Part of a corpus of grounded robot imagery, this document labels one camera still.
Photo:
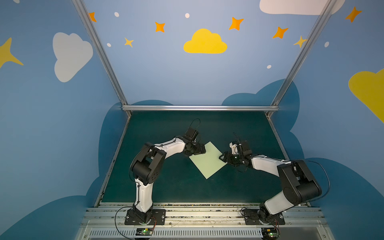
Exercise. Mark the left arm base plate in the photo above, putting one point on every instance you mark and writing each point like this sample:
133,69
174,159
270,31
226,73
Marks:
135,217

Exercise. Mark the right side floor rail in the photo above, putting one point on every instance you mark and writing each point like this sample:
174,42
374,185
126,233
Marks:
288,142

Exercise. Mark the green circuit board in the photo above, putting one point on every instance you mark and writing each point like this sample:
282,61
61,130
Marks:
269,234
144,232

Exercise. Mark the aluminium corner post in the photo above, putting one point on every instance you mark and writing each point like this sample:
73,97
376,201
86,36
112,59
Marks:
91,30
319,25

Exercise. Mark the left green circuit board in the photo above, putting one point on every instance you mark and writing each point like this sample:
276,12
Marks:
144,232

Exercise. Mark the light green paper sheet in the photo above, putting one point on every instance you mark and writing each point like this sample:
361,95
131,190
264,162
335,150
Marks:
209,163

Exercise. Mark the aluminium back frame rail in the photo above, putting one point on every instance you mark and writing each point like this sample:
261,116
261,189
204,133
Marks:
200,108

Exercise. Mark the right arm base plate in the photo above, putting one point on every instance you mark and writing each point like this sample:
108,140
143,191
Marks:
261,217

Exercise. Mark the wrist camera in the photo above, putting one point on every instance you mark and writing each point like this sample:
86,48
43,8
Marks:
191,134
241,147

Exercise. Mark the aluminium left corner post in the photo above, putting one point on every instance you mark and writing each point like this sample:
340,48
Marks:
91,30

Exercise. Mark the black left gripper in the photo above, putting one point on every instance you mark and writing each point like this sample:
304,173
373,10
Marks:
197,149

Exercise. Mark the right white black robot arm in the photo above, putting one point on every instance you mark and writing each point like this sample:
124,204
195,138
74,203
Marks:
298,184

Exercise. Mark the right green circuit board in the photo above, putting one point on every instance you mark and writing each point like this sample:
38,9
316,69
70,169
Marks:
269,234

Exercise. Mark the aluminium right corner post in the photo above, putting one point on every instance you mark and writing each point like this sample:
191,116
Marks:
319,25

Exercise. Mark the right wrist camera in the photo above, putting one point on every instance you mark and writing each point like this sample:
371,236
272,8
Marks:
241,147

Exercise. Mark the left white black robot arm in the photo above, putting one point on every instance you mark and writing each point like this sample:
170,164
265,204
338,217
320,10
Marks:
147,166

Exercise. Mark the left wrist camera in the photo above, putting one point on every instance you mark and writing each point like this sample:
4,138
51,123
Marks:
191,134

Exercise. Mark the aluminium front rail platform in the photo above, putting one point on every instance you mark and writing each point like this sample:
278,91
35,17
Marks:
202,221

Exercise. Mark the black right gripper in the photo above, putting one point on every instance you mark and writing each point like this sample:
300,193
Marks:
228,157

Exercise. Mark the left side floor rail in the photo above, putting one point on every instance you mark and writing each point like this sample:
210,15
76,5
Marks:
109,172

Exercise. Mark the floor rail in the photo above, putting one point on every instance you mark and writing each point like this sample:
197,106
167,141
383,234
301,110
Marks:
109,172
288,142

